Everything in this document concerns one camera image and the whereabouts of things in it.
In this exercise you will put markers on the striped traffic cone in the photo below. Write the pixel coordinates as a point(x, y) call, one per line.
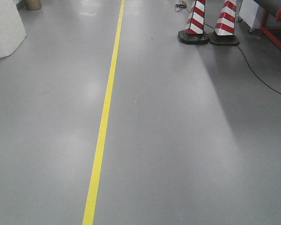
point(224, 31)
point(194, 33)

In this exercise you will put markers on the white foam block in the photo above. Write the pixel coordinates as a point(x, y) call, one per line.
point(12, 31)

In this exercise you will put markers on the right striped traffic cone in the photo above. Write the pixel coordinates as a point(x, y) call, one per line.
point(224, 31)

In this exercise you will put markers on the cardboard tube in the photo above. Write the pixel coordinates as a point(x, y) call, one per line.
point(33, 4)

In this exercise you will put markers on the left striped traffic cone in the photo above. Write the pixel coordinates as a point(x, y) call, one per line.
point(194, 33)

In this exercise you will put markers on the white panel board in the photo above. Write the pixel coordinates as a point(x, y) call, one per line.
point(251, 13)

